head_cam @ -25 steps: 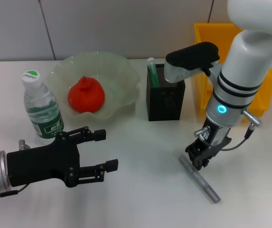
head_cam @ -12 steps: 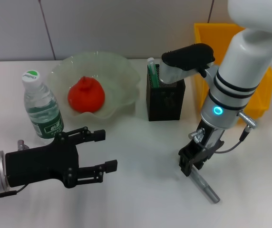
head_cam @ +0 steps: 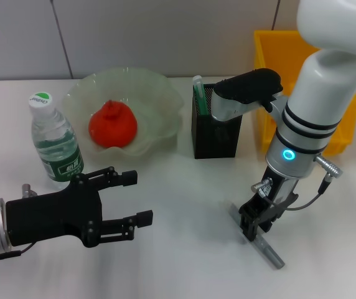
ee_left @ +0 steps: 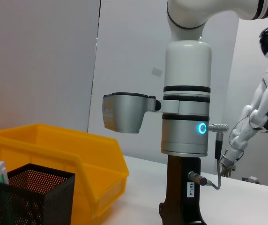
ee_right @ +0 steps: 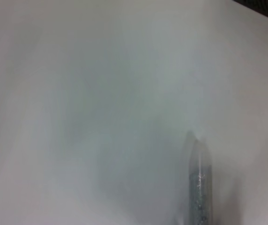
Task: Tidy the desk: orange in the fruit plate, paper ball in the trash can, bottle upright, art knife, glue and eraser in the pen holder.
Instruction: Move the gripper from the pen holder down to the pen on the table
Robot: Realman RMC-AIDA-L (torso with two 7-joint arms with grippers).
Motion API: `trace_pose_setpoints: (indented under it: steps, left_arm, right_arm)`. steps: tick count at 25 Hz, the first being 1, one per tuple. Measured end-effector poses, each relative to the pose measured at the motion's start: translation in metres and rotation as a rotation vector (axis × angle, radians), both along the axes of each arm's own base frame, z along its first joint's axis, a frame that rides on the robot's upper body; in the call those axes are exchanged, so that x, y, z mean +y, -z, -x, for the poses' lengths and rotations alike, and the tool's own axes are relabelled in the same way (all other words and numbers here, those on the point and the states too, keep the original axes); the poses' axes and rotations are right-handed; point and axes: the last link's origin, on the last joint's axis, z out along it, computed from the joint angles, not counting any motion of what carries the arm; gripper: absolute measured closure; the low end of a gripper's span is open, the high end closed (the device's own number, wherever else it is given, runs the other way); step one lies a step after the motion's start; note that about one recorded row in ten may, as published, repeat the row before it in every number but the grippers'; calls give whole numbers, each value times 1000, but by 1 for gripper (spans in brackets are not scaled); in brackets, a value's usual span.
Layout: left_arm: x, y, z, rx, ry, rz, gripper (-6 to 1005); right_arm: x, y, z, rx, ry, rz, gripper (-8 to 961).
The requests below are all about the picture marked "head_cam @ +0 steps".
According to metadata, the green glass fruit plate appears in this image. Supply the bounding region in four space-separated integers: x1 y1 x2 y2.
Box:
61 65 185 156

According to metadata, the yellow plastic bin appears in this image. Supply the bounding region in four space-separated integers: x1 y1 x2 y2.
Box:
253 29 356 156

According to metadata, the orange fruit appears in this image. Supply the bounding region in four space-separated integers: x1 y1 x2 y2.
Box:
88 99 138 149

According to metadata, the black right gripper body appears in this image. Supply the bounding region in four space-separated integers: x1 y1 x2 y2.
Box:
252 164 301 208

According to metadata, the green utility knife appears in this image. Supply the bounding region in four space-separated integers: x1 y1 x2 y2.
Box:
192 75 210 116

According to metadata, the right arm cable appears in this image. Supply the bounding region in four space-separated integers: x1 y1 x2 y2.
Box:
251 155 344 212

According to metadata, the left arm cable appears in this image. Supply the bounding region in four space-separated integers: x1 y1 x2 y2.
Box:
0 242 35 268

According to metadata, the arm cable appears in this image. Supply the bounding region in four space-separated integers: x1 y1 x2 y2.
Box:
0 242 35 268
251 155 344 212

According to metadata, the black mesh pen holder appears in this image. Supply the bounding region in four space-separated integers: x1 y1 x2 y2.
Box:
191 82 243 160

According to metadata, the grey marker pen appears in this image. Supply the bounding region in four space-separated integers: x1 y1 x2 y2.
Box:
229 204 286 269

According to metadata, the clear water bottle green label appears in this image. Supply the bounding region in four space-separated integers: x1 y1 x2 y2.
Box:
27 90 85 191

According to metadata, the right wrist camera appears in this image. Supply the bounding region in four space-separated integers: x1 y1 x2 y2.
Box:
212 67 284 122

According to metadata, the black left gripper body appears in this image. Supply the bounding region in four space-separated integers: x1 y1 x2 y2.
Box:
5 173 104 249

